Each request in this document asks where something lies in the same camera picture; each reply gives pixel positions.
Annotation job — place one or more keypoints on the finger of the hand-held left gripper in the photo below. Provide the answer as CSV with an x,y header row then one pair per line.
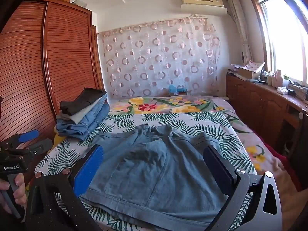
x,y
42,146
29,134

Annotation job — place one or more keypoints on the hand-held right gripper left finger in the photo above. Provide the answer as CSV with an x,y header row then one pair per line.
x,y
88,172

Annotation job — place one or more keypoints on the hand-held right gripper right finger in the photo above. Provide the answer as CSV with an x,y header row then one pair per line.
x,y
216,166

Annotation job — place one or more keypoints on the light blue pants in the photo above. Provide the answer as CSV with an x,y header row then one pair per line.
x,y
149,168

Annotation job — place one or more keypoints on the folded dark grey pants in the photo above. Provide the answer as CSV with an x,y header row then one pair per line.
x,y
80,101

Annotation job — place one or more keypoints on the person's left hand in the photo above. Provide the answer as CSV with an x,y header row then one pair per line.
x,y
20,193

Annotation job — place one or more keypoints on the yellow cloth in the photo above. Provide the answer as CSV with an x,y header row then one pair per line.
x,y
57,139

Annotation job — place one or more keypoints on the stack of folded clothes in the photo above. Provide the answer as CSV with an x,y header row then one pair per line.
x,y
84,132

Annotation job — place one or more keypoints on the folded white cloth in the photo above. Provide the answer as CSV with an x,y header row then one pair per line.
x,y
83,115

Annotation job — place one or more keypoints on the red cloth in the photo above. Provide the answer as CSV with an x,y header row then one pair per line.
x,y
279,158

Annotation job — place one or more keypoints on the wooden louvered wardrobe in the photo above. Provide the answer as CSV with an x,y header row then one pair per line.
x,y
43,72

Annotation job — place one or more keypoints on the folded blue jeans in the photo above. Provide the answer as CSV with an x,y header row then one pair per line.
x,y
97,108

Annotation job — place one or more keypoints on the wooden side cabinet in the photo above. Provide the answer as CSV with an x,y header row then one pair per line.
x,y
259,101

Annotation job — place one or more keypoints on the blue toy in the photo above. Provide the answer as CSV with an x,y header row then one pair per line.
x,y
174,90

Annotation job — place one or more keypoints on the bed with floral leaf sheet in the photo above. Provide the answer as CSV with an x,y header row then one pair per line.
x,y
154,105

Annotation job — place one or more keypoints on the pile of papers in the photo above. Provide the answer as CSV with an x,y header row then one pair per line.
x,y
234,68

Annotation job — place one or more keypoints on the white tissue pack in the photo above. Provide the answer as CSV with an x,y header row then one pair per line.
x,y
282,90

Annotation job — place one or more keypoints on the cardboard box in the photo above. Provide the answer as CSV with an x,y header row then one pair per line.
x,y
250,71

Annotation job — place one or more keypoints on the black device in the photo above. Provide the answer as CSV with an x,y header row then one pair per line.
x,y
292,92

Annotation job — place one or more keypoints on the circle patterned sheer curtain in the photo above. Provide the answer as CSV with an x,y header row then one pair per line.
x,y
156,57

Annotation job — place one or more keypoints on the white box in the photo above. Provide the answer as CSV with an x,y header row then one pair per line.
x,y
79,3

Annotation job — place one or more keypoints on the pale window curtain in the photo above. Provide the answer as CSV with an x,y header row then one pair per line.
x,y
239,24

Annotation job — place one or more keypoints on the window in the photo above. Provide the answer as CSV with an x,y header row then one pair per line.
x,y
284,33

